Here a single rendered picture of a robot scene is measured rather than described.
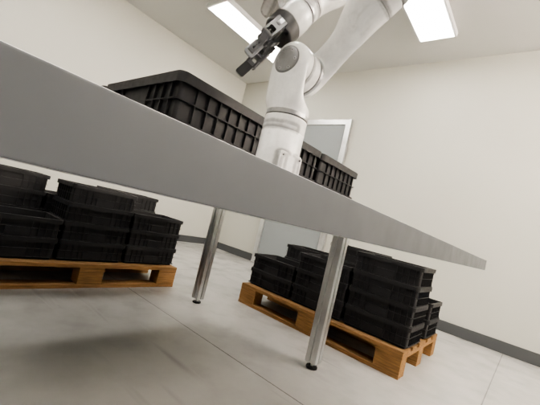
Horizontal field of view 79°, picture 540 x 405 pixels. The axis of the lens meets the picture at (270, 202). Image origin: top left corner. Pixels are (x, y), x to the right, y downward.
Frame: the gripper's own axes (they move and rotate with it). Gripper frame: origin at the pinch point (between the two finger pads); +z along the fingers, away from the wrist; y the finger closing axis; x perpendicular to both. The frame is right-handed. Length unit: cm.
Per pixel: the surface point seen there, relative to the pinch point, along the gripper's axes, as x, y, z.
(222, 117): -3.7, 12.5, 7.9
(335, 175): -44, 44, -20
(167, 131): -10, -50, 32
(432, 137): -143, 212, -216
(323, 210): -22, -41, 25
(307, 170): -32.9, 35.0, -8.6
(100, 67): 170, 343, -40
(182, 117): 1.4, 7.1, 16.5
